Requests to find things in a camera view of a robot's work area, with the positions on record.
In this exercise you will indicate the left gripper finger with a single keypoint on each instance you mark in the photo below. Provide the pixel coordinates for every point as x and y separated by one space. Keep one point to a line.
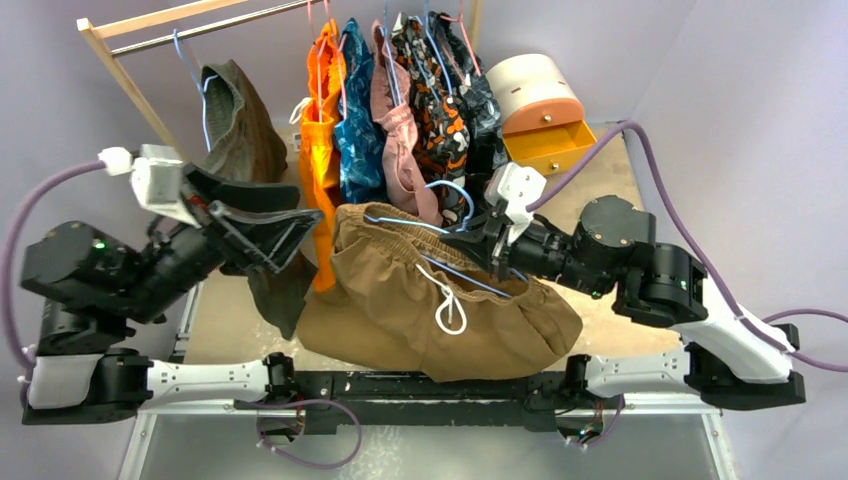
266 241
242 195

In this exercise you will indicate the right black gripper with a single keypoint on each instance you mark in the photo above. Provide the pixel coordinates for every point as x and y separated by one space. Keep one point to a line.
499 245

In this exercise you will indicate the light blue wire hanger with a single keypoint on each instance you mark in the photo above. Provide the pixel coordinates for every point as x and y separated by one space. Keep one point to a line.
462 228

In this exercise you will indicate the tan brown shorts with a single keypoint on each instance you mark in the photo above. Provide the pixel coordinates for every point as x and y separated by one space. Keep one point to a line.
404 301

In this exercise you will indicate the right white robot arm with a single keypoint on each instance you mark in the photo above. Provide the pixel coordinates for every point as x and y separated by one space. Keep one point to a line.
613 250

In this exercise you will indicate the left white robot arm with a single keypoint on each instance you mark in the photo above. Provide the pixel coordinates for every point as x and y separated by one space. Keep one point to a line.
96 289

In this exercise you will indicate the olive green shorts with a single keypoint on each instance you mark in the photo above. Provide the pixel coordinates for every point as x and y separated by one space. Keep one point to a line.
244 146

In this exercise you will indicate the orange black patterned shorts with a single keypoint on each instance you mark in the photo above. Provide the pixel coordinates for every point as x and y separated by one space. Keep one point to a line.
443 139

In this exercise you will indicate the blue patterned shorts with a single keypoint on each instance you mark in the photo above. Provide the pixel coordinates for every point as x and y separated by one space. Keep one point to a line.
359 140

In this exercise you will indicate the dark grey patterned shorts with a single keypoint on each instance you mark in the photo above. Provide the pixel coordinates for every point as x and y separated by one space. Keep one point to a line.
477 104

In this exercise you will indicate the pink shorts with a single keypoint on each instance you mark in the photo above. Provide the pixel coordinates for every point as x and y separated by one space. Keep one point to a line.
390 109

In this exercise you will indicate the cream orange drawer box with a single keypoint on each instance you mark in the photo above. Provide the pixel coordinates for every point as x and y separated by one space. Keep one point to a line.
543 122

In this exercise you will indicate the wooden clothes rack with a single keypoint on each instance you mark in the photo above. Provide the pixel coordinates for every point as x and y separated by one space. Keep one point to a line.
96 37

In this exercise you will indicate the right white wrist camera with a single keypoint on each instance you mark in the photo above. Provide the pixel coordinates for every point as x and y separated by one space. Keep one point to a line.
517 187

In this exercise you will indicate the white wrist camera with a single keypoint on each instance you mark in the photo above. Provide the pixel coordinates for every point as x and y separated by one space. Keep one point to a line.
517 187
155 176

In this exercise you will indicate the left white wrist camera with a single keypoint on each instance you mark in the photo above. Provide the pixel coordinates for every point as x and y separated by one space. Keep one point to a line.
155 176

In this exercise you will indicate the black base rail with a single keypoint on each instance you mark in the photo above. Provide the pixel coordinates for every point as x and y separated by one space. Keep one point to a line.
329 399

